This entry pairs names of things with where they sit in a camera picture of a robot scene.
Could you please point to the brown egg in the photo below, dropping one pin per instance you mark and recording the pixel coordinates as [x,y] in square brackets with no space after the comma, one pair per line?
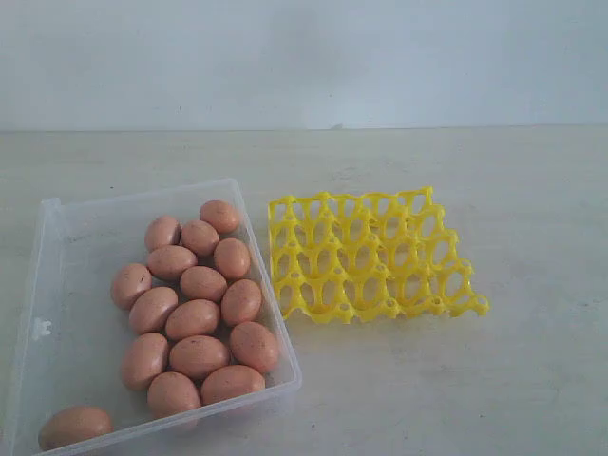
[232,258]
[194,317]
[201,282]
[241,302]
[229,382]
[162,231]
[151,310]
[145,359]
[221,215]
[73,425]
[131,281]
[172,393]
[253,345]
[198,356]
[199,237]

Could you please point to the clear plastic box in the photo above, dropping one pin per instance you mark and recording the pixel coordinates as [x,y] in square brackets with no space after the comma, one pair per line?
[72,336]

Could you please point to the yellow plastic egg tray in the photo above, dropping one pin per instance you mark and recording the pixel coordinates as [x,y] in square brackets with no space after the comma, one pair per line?
[345,257]

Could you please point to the brown egg second row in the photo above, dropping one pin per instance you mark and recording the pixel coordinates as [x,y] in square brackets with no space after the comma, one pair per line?
[170,261]

